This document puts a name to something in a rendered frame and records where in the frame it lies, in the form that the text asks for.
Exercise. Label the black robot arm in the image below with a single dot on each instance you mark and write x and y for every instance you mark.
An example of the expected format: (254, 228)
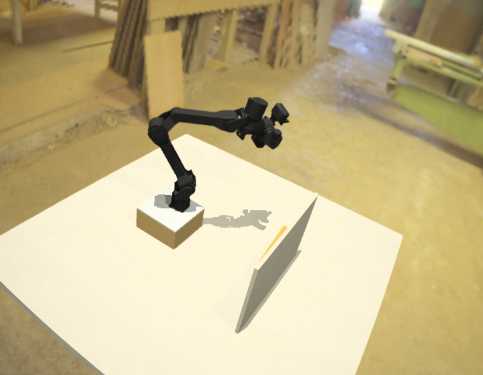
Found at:
(227, 121)

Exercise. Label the wooden picture frame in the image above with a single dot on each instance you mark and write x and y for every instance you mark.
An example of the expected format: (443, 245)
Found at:
(274, 241)

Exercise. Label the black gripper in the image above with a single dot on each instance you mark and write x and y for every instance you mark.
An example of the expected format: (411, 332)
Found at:
(279, 113)

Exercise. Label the cream wall panel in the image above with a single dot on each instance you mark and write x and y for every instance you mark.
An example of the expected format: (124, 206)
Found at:
(267, 272)

